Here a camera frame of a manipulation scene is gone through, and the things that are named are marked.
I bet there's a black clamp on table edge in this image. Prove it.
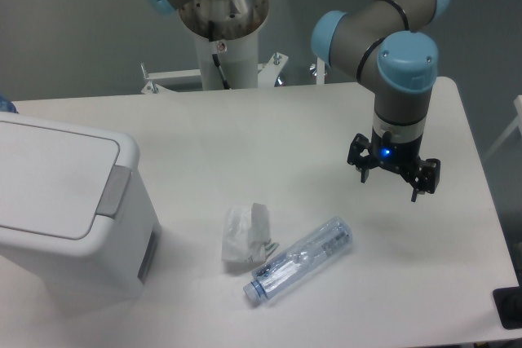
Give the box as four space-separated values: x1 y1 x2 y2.
493 286 522 330

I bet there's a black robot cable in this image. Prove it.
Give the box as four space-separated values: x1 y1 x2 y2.
206 20 231 90

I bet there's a white frame at right edge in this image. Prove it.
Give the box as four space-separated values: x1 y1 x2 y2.
484 95 521 161

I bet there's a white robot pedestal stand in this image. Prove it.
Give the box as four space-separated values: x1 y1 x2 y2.
139 0 330 95

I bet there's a clear plastic water bottle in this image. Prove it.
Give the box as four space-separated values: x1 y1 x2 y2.
243 217 353 305

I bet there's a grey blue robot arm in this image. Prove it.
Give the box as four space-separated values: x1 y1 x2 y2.
148 0 450 195

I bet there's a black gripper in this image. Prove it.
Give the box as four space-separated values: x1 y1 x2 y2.
347 130 440 202

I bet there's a white push-lid trash can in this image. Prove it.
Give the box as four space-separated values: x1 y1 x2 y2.
1 112 161 311

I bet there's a blue plastic item at left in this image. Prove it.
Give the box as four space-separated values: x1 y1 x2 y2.
0 95 18 113

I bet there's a crumpled white paper wrapper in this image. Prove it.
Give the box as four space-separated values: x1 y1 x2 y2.
221 203 280 273

